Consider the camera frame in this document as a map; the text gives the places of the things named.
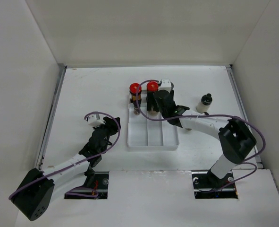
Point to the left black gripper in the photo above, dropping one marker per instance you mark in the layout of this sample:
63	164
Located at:
110	124

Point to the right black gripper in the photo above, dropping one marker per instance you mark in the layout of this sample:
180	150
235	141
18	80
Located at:
149	105

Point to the black-capped beige bottle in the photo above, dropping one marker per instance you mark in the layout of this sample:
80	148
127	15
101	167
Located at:
153	113
204	104

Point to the small black-capped spice jar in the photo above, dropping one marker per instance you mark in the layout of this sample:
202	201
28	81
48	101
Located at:
136	108

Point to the red-capped amber sauce jar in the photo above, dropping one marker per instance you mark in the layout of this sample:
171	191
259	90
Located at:
135	92

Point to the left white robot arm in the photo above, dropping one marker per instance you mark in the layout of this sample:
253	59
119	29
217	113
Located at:
39	187

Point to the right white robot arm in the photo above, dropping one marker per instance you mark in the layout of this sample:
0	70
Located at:
235	138

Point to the white compartment organizer tray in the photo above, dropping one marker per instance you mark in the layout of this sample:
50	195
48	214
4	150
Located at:
147	135

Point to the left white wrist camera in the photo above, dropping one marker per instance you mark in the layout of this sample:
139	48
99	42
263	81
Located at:
94	120

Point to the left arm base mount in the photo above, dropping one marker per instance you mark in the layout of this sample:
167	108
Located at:
95	187

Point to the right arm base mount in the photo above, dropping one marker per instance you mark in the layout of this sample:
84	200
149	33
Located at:
211	188

